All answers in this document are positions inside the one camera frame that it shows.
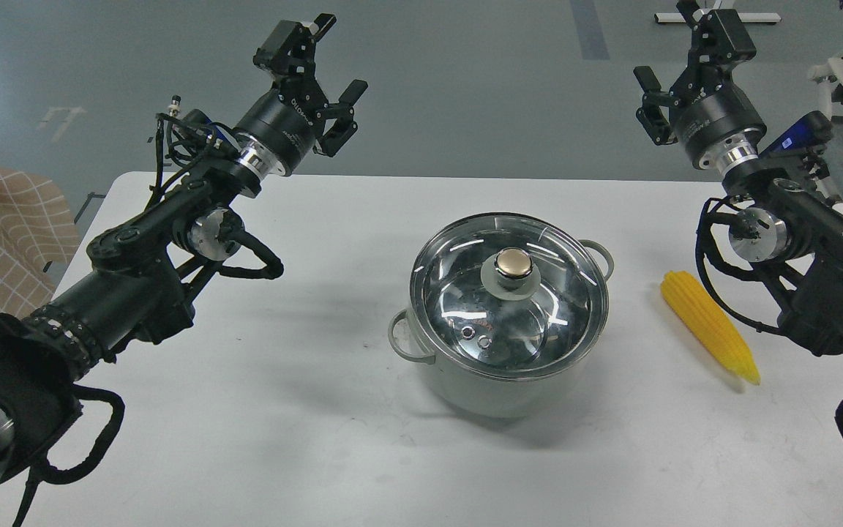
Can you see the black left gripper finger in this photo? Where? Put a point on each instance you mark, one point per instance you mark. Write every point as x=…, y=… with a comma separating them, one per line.
x=337, y=120
x=291, y=46

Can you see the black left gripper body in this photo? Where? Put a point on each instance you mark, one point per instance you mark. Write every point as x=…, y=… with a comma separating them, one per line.
x=279, y=129

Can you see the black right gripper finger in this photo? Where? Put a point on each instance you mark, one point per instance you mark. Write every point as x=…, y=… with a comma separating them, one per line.
x=720, y=42
x=650, y=114

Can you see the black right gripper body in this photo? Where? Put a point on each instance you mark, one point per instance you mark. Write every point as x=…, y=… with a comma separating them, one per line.
x=711, y=107

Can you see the yellow corn cob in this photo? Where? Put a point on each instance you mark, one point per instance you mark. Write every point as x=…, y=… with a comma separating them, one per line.
x=708, y=323

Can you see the glass pot lid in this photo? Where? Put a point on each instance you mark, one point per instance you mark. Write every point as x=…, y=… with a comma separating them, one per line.
x=508, y=296

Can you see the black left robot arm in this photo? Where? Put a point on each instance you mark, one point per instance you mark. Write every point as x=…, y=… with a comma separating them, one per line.
x=146, y=273

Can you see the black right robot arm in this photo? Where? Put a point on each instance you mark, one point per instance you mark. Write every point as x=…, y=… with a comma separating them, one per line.
x=776, y=224

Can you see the grey steel cooking pot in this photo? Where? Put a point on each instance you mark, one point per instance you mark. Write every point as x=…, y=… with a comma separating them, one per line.
x=474, y=393

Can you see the white stand base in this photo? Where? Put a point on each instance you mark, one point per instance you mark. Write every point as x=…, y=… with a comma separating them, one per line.
x=690, y=12

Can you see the beige checkered cloth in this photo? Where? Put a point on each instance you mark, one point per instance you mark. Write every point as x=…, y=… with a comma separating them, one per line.
x=36, y=227

